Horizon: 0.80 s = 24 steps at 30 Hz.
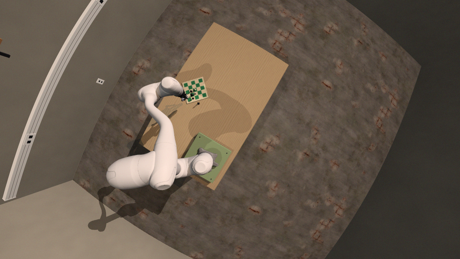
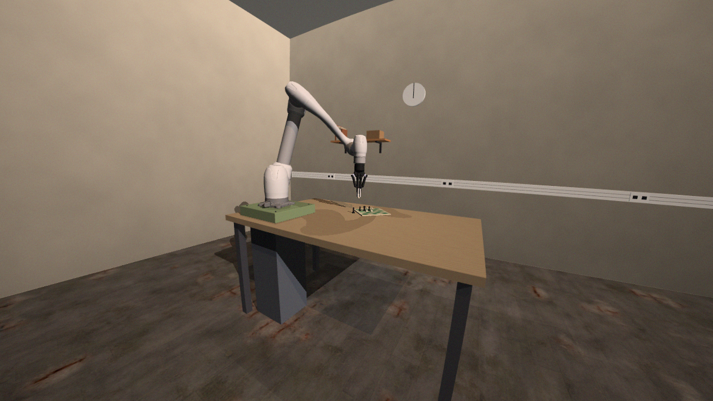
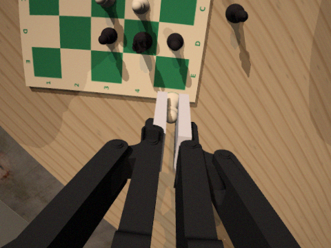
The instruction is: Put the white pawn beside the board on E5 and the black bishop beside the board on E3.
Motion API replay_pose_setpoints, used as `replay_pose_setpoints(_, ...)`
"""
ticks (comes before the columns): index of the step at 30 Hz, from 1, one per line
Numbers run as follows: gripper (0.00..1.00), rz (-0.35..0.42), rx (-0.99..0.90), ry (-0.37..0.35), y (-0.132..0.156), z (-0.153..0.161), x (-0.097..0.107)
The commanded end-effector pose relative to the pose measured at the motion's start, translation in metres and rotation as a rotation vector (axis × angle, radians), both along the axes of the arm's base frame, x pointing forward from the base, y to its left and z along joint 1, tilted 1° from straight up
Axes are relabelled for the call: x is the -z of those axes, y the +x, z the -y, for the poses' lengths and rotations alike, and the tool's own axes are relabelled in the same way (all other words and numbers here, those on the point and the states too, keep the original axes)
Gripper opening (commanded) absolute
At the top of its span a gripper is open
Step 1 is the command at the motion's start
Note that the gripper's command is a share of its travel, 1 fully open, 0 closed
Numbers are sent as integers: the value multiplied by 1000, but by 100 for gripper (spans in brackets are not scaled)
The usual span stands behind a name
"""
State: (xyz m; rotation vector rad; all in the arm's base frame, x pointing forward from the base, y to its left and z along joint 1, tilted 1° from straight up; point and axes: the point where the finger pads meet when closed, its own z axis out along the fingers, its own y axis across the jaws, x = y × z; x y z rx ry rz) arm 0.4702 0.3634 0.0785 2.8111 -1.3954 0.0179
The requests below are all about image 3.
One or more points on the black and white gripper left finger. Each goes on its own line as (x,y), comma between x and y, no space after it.
(71,217)

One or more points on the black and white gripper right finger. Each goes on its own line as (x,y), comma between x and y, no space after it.
(246,214)

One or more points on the green and cream chessboard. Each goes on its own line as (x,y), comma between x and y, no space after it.
(61,49)

